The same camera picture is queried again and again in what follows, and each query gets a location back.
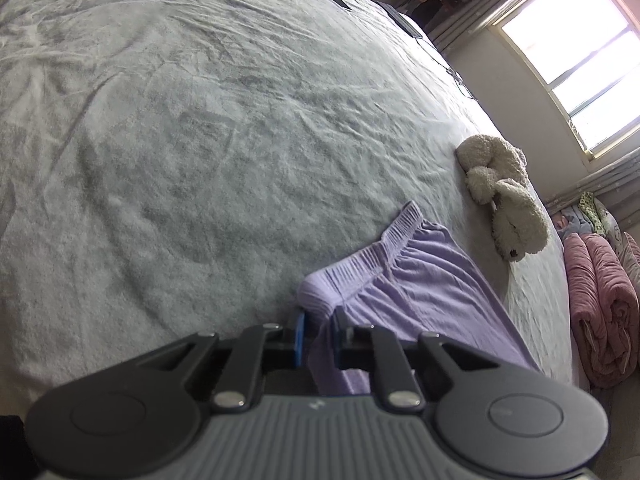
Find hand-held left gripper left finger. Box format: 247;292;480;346
135;310;306;413

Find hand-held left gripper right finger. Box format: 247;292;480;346
334;307;494;413

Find purple pants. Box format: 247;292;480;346
298;200;541;396

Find white plush dog toy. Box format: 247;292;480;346
456;134;550;262

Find pink folded quilt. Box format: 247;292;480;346
563;233;640;388

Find floral bedding pile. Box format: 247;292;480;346
552;191;626;241

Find grey star-print curtain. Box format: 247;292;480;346
545;147;640;221
430;0;581;56

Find window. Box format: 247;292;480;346
492;0;640;161

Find black cable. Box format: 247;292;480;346
417;35;473;98

